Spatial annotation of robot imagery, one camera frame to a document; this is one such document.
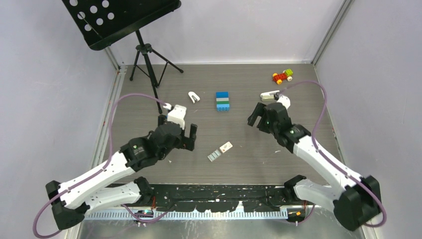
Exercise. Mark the blue green brick stack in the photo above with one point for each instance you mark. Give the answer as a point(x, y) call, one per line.
point(222, 101)

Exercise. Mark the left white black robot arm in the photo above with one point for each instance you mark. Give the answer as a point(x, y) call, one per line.
point(73, 200)

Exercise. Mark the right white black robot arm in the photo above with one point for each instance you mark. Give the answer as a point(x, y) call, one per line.
point(353, 199)

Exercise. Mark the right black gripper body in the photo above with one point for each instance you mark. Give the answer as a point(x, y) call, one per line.
point(271, 126)

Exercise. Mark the beige white stapler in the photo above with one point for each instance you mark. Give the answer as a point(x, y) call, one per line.
point(269, 96)

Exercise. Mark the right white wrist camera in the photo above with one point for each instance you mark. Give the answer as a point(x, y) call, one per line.
point(284, 100)

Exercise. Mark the black music stand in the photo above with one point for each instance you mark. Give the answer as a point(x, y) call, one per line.
point(105, 22)

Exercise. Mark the staple tray with staples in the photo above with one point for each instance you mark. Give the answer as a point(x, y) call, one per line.
point(214, 155)

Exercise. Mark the red green toy car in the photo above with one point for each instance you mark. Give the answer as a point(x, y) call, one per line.
point(286, 75)

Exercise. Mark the white staple box sleeve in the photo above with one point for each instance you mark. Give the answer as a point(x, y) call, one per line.
point(225, 147)

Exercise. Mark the white staple remover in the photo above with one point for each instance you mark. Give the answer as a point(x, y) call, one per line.
point(194, 97)

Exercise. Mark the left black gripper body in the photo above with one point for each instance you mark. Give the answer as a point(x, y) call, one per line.
point(179, 143)

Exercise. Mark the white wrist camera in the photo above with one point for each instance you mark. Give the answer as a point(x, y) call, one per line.
point(176, 114)
point(284, 100)

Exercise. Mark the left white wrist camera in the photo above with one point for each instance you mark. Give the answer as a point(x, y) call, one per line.
point(176, 114)

